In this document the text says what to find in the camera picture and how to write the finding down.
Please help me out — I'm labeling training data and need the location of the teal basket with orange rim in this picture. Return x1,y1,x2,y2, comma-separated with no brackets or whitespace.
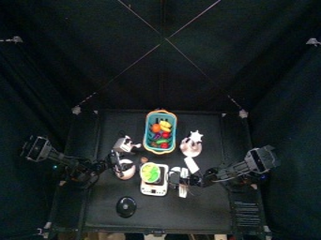
142,109,178,156

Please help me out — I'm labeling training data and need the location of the white kitchen scale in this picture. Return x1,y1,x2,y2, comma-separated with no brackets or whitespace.
139,161,171,198

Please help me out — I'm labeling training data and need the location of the white and brown bowl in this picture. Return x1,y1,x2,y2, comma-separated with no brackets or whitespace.
114,158,137,181

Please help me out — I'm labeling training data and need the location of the toy yellow banana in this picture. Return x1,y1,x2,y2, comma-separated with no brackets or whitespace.
158,120,173,133

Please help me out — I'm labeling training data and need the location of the white star-shaped toy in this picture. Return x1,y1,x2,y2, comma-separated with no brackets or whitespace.
189,129,206,143

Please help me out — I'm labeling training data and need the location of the black round lid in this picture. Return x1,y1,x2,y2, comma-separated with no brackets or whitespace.
115,196,138,218

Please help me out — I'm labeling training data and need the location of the white text label sticker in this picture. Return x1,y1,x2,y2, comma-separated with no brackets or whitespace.
233,200,261,229

